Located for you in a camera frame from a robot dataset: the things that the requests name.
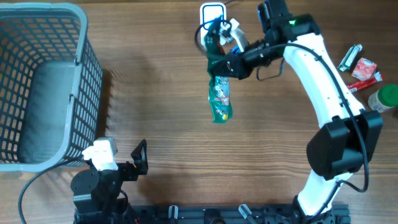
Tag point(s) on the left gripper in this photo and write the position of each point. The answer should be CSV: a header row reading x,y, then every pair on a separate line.
x,y
140,161

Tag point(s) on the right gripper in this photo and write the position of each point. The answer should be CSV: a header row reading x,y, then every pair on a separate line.
x,y
242,70

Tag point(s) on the green 3M gloves packet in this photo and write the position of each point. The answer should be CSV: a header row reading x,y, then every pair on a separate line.
x,y
218,95

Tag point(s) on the red stick sachet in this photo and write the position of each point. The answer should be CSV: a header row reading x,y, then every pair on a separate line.
x,y
359,85

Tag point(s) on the red white small box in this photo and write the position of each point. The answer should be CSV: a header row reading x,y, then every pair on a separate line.
x,y
364,69

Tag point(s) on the green lidded jar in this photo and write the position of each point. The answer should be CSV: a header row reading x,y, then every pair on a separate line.
x,y
383,99

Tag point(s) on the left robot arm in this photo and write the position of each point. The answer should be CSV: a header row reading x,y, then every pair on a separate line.
x,y
97,191

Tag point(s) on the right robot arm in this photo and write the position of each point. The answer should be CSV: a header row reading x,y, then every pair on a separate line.
x,y
347,135

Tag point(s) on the grey plastic shopping basket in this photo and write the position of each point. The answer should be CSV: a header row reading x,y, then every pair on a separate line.
x,y
51,85

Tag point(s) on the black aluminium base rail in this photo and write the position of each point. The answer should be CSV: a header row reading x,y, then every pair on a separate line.
x,y
267,214

